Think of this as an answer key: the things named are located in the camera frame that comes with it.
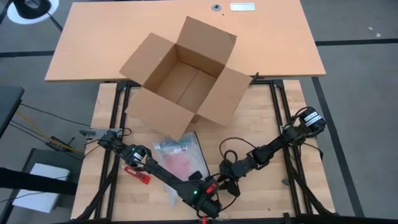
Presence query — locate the black cart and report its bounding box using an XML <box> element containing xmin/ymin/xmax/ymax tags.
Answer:
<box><xmin>0</xmin><ymin>148</ymin><xmax>85</xmax><ymax>224</ymax></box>

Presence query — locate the red box cutter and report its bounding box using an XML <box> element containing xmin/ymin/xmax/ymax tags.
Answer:
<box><xmin>123</xmin><ymin>166</ymin><xmax>152</xmax><ymax>185</ymax></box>

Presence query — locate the brown cardboard box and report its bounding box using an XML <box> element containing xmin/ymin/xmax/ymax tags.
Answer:
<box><xmin>119</xmin><ymin>16</ymin><xmax>253</xmax><ymax>141</ymax></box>

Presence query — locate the green white tube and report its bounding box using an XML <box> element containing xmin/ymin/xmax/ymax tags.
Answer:
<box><xmin>154</xmin><ymin>139</ymin><xmax>191</xmax><ymax>156</ymax></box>

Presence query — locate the white round floor disc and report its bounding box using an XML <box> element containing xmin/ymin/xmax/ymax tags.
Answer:
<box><xmin>6</xmin><ymin>0</ymin><xmax>60</xmax><ymax>25</ymax></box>

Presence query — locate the black side table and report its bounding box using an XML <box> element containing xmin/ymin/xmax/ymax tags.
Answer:
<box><xmin>0</xmin><ymin>85</ymin><xmax>25</xmax><ymax>139</ymax></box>

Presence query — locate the white plastic bag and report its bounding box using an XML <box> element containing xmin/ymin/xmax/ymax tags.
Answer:
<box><xmin>152</xmin><ymin>130</ymin><xmax>211</xmax><ymax>207</ymax></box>

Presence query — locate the white desk cable plate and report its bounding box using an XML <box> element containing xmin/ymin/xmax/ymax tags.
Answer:
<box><xmin>229</xmin><ymin>2</ymin><xmax>256</xmax><ymax>12</ymax></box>

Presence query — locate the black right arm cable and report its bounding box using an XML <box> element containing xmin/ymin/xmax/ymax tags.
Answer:
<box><xmin>219</xmin><ymin>136</ymin><xmax>259</xmax><ymax>164</ymax></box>

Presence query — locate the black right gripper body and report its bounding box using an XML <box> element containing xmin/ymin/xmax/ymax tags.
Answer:
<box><xmin>218</xmin><ymin>156</ymin><xmax>250</xmax><ymax>184</ymax></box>

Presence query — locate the black flat bar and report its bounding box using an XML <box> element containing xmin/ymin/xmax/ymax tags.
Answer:
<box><xmin>0</xmin><ymin>167</ymin><xmax>78</xmax><ymax>196</ymax></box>

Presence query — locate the black power adapter box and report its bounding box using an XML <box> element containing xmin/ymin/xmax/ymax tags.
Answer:
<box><xmin>45</xmin><ymin>136</ymin><xmax>76</xmax><ymax>153</ymax></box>

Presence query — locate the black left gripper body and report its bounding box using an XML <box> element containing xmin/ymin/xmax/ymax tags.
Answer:
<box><xmin>185</xmin><ymin>179</ymin><xmax>223</xmax><ymax>220</ymax></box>

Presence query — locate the yellow cable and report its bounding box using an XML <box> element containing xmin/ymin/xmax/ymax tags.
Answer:
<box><xmin>15</xmin><ymin>110</ymin><xmax>75</xmax><ymax>152</ymax></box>

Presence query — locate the tan wooden desk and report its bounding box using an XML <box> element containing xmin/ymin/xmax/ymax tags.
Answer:
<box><xmin>44</xmin><ymin>0</ymin><xmax>326</xmax><ymax>82</ymax></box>

